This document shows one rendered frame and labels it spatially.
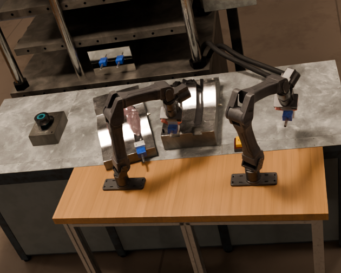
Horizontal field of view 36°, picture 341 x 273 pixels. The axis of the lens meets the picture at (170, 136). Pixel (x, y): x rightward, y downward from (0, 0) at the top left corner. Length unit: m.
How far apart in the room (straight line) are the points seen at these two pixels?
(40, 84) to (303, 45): 2.35
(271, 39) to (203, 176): 2.70
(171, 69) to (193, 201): 1.14
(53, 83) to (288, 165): 1.70
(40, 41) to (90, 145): 0.91
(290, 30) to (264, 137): 2.58
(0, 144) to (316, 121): 1.69
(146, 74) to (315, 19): 2.33
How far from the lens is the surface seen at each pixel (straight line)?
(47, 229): 3.15
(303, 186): 2.25
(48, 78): 3.49
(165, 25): 3.11
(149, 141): 2.54
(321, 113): 2.62
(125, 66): 3.25
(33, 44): 3.38
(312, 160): 2.37
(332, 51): 4.61
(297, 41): 4.79
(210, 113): 2.56
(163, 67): 3.20
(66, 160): 2.70
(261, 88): 2.07
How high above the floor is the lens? 2.41
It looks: 38 degrees down
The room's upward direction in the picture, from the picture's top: 15 degrees counter-clockwise
